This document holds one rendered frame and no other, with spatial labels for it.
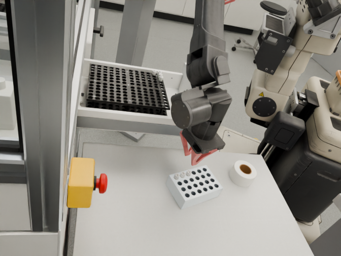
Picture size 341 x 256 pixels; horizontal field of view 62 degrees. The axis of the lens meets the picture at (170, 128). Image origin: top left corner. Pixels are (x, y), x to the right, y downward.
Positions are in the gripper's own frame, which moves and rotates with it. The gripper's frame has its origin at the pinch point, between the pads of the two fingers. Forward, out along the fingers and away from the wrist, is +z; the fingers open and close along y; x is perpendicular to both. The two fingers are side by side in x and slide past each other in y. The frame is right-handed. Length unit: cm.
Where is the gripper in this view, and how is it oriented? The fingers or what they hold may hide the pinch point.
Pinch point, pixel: (191, 157)
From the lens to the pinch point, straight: 71.9
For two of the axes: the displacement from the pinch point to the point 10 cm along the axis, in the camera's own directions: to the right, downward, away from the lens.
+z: -2.4, 7.2, 6.5
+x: 8.5, -1.6, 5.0
